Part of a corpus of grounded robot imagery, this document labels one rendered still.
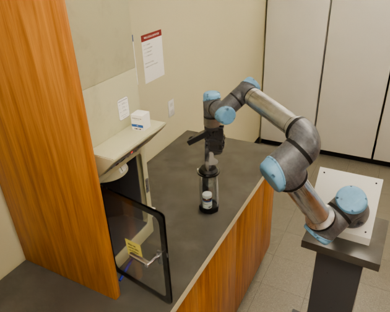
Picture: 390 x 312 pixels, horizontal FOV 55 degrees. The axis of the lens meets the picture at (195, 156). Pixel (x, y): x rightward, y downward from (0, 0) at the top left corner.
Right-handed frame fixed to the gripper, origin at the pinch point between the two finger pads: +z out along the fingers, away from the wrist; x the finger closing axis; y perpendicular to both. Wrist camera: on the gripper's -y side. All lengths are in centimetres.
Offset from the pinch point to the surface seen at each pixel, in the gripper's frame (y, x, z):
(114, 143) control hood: -23, -44, -31
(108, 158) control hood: -21, -54, -31
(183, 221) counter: -10.3, -12.7, 25.7
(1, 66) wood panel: -50, -55, -60
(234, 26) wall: -12, 183, -31
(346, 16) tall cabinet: 84, 239, -30
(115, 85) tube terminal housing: -25, -33, -48
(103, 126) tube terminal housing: -28, -42, -37
